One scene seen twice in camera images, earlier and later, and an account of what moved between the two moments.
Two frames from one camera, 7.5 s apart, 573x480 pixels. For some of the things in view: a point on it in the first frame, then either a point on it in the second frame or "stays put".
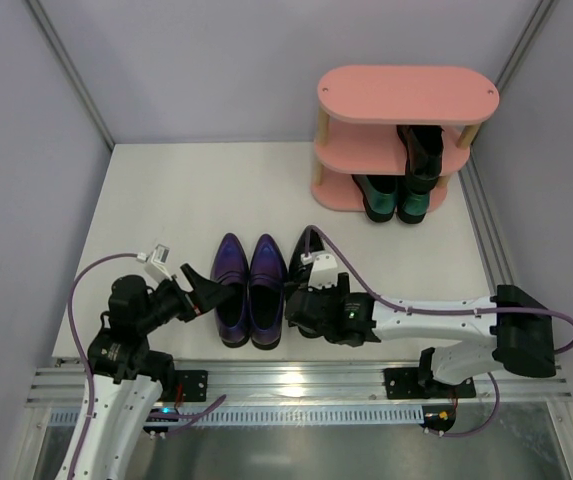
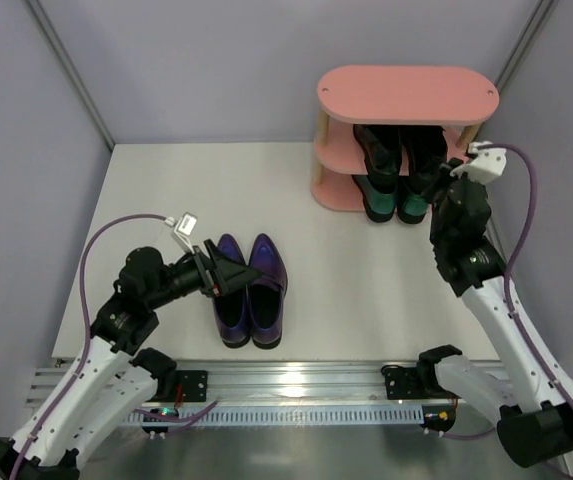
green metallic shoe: [411, 207] stays put
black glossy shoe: [424, 155] stays put
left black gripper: [186, 304] -> [206, 272]
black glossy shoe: [298, 273] -> [381, 146]
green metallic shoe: [380, 195] stays put
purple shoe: [267, 292] stays put
